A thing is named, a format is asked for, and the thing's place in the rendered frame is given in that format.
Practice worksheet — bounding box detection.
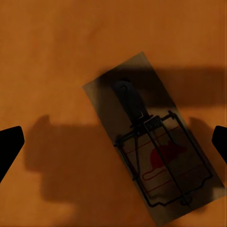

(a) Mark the mousetrap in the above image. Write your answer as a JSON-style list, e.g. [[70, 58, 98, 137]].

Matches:
[[83, 51, 227, 227]]

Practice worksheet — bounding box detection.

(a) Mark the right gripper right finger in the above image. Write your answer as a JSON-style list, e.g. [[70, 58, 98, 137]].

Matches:
[[212, 126, 227, 164]]

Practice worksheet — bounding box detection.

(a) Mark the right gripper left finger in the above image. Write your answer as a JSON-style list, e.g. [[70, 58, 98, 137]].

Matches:
[[0, 126, 25, 183]]

